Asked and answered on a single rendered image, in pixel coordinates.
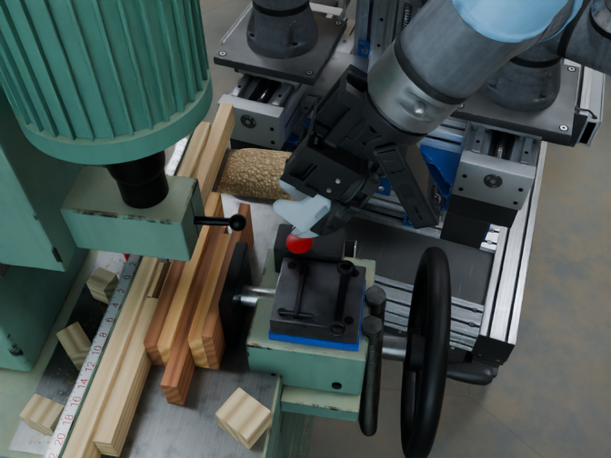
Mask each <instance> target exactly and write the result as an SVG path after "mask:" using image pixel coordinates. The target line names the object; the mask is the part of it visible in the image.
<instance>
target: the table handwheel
mask: <svg viewBox="0 0 611 458"><path fill-rule="evenodd" d="M451 304H452V294H451V275H450V267H449V262H448V258H447V256H446V253H445V251H444V250H443V249H442V248H440V247H438V246H431V247H428V248H427V249H426V250H425V251H424V253H423V254H422V256H421V259H420V262H419V265H418V268H417V272H416V279H415V284H414V289H413V293H412V299H411V305H410V311H409V317H408V325H407V331H406V335H402V334H388V333H384V337H383V352H382V357H381V359H385V360H392V361H398V362H403V378H402V392H401V415H400V429H401V444H402V449H403V453H404V456H405V457H406V458H427V456H428V455H429V454H430V452H431V449H432V447H433V444H434V441H435V438H436V432H437V428H438V424H439V420H440V415H441V410H442V404H443V399H444V393H445V387H446V373H447V365H448V355H449V344H450V330H451Z"/></svg>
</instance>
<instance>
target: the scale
mask: <svg viewBox="0 0 611 458"><path fill-rule="evenodd" d="M186 142H187V139H182V140H181V141H179V142H178V143H177V144H176V146H175V150H174V152H173V154H172V156H171V159H170V161H169V163H168V166H167V168H166V169H165V174H170V175H174V173H175V169H176V167H177V165H178V162H179V160H180V157H181V155H182V153H183V151H184V149H185V145H186ZM139 257H140V255H135V254H130V255H129V257H128V259H127V262H126V264H125V268H124V270H123V272H122V274H121V276H120V279H119V281H118V283H117V286H116V288H115V291H114V293H113V295H112V298H111V300H110V302H109V305H108V306H107V309H106V311H105V315H104V317H103V319H102V322H101V323H100V325H99V328H98V330H97V332H96V335H95V339H94V341H93V342H92V345H91V347H90V349H89V352H88V354H87V356H86V358H85V361H84V364H83V366H82V368H81V371H80V373H79V375H78V377H77V379H76V382H75V385H74V388H73V390H72V392H71V394H70V396H69V398H68V401H67V403H66V406H65V409H64V411H63V413H62V415H61V418H60V420H59V422H58V425H57V426H56V428H55V432H54V435H53V437H52V439H51V442H50V444H49V445H48V448H47V450H46V452H45V456H44V458H57V457H58V454H59V453H60V451H61V448H62V446H63V443H64V441H65V438H66V435H67V433H68V431H69V428H70V426H71V423H72V421H73V419H74V417H75V413H76V411H77V408H78V406H79V404H80V402H81V399H82V397H83V395H84V392H85V388H86V387H87V384H88V382H89V379H90V377H91V375H92V372H93V370H94V368H95V364H96V362H97V359H98V357H99V355H100V353H101V351H102V348H103V346H104V343H105V340H106V337H107V336H108V333H109V331H110V328H111V326H112V323H113V321H114V319H115V316H116V313H117V311H118V308H119V306H120V303H121V302H122V300H123V297H124V295H125V291H126V288H127V286H128V285H129V282H130V280H131V277H132V275H133V272H134V270H135V267H136V265H137V262H138V260H139Z"/></svg>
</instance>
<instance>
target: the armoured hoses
mask: <svg viewBox="0 0 611 458"><path fill-rule="evenodd" d="M365 301H366V304H367V306H369V307H371V309H372V313H371V315H370V316H367V317H366V318H365V319H364V320H363V321H362V325H361V330H362V332H363V335H364V336H366V337H367V338H368V349H367V358H366V369H365V375H364V381H363V387H362V392H361V400H360V409H359V415H358V421H359V425H360V429H361V431H362V433H363V434H364V435H365V436H373V435H374V434H375V433H376V430H377V418H378V403H379V397H380V382H381V368H382V359H381V357H382V352H383V337H384V322H385V308H386V293H385V291H384V289H383V288H380V287H379V286H371V287H369V288H368V289H367V290H366V291H365Z"/></svg>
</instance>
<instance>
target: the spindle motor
mask: <svg viewBox="0 0 611 458"><path fill-rule="evenodd" d="M0 84H1V86H2V87H3V89H4V92H5V95H6V97H7V99H8V101H9V103H10V105H11V106H12V109H13V112H14V114H15V117H16V119H17V121H18V123H19V124H20V127H21V129H22V131H23V133H24V135H25V137H26V138H27V139H28V140H29V142H30V143H31V144H33V145H34V146H35V147H36V148H37V149H39V150H40V151H42V152H44V153H45V154H48V155H51V156H53V157H55V158H57V159H61V160H64V161H67V162H72V163H78V164H118V163H124V162H129V161H133V160H137V159H140V158H144V157H147V156H149V155H152V154H156V153H158V152H161V151H163V150H165V149H166V148H168V147H170V146H172V145H174V144H176V143H178V142H179V141H181V140H182V139H184V138H185V137H186V136H188V135H189V134H190V133H191V132H193V131H194V130H195V129H196V128H197V127H198V125H199V124H200V123H201V122H202V121H203V119H204V118H205V116H206V114H207V112H208V110H209V108H210V105H211V103H212V98H213V87H212V81H211V75H210V68H209V63H208V57H207V51H206V44H205V32H204V26H203V19H202V14H201V7H200V1H199V0H0Z"/></svg>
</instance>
